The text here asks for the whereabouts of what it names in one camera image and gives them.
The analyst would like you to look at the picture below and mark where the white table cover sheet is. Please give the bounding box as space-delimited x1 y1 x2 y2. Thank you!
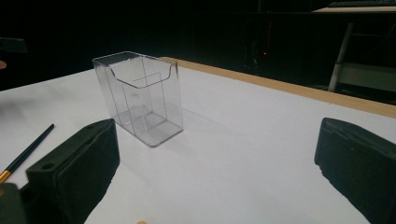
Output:
0 66 396 224

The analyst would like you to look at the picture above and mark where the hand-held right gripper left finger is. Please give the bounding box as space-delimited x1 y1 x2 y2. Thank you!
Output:
25 118 121 224

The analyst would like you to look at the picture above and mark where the white metal stand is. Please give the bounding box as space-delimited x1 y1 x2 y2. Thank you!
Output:
328 21 396 94

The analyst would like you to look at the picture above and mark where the wooden table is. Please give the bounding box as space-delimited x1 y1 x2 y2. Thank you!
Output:
160 56 396 119

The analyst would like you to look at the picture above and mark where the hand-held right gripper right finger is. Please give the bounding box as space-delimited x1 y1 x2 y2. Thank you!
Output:
314 117 396 224

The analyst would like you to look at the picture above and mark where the pale desk board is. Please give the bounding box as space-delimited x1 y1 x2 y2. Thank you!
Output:
312 5 396 14

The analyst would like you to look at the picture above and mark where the clear acrylic holder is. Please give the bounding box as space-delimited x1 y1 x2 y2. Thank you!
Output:
92 50 184 148

